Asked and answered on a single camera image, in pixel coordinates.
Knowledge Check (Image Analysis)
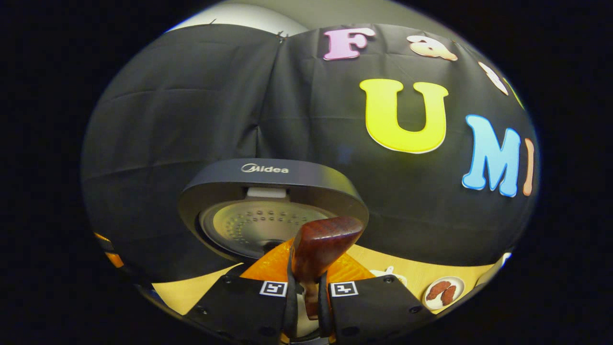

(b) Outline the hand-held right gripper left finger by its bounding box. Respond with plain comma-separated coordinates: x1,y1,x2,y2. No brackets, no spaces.
184,240,297,345

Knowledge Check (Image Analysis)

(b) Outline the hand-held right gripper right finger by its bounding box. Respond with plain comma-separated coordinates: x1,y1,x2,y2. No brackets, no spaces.
318,254,434,344

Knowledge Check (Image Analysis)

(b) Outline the black and silver rice cooker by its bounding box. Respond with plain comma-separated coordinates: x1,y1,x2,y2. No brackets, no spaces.
177,158,369,336

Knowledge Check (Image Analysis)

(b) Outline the brown wooden spoon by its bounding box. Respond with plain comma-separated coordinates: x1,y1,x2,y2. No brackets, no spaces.
291,216,364,321

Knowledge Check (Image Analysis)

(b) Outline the white divided bean dish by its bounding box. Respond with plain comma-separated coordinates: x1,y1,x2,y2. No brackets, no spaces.
369,266,408,287

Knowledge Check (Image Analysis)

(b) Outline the white round plate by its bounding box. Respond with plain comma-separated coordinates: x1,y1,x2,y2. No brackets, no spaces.
422,276,465,311

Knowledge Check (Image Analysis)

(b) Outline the black backdrop cloth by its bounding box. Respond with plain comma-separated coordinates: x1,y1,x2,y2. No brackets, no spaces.
81,24,539,283

